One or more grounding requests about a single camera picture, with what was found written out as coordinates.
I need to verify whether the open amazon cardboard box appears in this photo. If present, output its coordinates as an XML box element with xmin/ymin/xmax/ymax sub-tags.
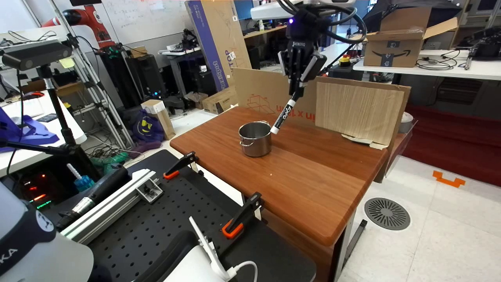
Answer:
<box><xmin>364</xmin><ymin>8</ymin><xmax>459</xmax><ymax>67</ymax></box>

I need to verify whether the brown cardboard divider board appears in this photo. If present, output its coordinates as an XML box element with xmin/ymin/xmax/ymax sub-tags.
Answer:
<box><xmin>232</xmin><ymin>69</ymin><xmax>411</xmax><ymax>149</ymax></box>

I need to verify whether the grey office desk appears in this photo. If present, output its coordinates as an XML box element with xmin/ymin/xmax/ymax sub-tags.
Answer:
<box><xmin>354</xmin><ymin>50</ymin><xmax>501</xmax><ymax>106</ymax></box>

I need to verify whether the wooden table with metal leg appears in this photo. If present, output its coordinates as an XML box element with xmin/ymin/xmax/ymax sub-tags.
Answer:
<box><xmin>171</xmin><ymin>106</ymin><xmax>395</xmax><ymax>282</ymax></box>

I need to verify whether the far black orange clamp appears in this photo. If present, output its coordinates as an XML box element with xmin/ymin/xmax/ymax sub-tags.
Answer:
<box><xmin>163</xmin><ymin>152</ymin><xmax>199</xmax><ymax>180</ymax></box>

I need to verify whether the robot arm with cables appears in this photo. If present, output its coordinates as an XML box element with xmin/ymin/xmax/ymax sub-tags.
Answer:
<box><xmin>251</xmin><ymin>0</ymin><xmax>369</xmax><ymax>55</ymax></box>

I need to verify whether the near black orange clamp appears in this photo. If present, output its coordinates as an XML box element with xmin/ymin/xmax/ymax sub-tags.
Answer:
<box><xmin>221</xmin><ymin>193</ymin><xmax>262</xmax><ymax>240</ymax></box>

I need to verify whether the silver metal pot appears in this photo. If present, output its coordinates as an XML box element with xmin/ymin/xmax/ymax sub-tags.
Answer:
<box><xmin>239</xmin><ymin>120</ymin><xmax>272</xmax><ymax>158</ymax></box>

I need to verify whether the camera on tripod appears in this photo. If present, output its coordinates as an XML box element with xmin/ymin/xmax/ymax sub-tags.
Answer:
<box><xmin>2</xmin><ymin>41</ymin><xmax>87</xmax><ymax>160</ymax></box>

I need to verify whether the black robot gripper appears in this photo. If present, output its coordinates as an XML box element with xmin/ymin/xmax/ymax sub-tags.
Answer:
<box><xmin>282</xmin><ymin>42</ymin><xmax>326</xmax><ymax>100</ymax></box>

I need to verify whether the black and white marker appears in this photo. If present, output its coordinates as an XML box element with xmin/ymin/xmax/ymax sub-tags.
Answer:
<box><xmin>270</xmin><ymin>95</ymin><xmax>300</xmax><ymax>135</ymax></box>

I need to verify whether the near aluminium extrusion rail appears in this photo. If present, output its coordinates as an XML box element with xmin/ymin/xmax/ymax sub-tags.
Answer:
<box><xmin>62</xmin><ymin>169</ymin><xmax>163</xmax><ymax>244</ymax></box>

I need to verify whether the tall blue cardboard box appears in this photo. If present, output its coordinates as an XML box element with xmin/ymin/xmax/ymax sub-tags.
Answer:
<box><xmin>187</xmin><ymin>0</ymin><xmax>251</xmax><ymax>91</ymax></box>

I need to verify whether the black orange clamp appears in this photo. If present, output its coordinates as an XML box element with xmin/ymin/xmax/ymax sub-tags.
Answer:
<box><xmin>163</xmin><ymin>152</ymin><xmax>199</xmax><ymax>180</ymax></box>
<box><xmin>221</xmin><ymin>193</ymin><xmax>262</xmax><ymax>240</ymax></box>

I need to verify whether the white cable with plug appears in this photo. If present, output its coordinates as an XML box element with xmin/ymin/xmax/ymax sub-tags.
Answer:
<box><xmin>187</xmin><ymin>214</ymin><xmax>261</xmax><ymax>282</ymax></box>

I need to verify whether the round floor drain cover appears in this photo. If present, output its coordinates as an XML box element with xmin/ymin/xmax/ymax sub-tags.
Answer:
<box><xmin>365</xmin><ymin>197</ymin><xmax>411</xmax><ymax>230</ymax></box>

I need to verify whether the black perforated breadboard base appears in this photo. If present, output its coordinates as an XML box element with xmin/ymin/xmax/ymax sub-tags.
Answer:
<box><xmin>90</xmin><ymin>150</ymin><xmax>317</xmax><ymax>282</ymax></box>

